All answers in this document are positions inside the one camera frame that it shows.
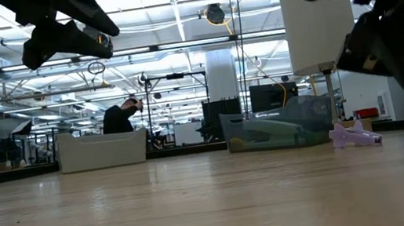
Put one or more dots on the red box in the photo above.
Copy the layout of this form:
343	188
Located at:
365	113

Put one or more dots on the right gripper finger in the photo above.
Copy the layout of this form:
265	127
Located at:
403	49

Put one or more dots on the table lamp white shade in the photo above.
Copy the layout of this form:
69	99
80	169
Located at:
313	34

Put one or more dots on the translucent grey plastic bin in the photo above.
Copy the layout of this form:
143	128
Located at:
309	113

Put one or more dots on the black camera rig frame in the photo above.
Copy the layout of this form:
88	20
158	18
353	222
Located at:
175	76

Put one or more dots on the white column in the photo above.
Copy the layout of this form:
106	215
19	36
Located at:
221	74

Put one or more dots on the person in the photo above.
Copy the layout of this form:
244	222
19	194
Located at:
116	121

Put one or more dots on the white board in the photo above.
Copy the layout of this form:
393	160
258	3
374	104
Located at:
188	132

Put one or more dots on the purple staple remover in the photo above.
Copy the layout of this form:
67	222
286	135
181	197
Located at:
352	137

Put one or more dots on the yellow mini stapler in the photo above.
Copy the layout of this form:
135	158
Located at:
239	144

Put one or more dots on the black background monitor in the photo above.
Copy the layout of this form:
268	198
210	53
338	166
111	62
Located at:
273	97

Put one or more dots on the light grey plastic bin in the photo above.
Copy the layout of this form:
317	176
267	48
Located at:
102	150

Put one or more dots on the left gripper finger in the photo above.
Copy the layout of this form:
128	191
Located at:
57	42
84	10

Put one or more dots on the black cabinet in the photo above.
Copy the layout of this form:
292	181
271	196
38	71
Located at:
222	118

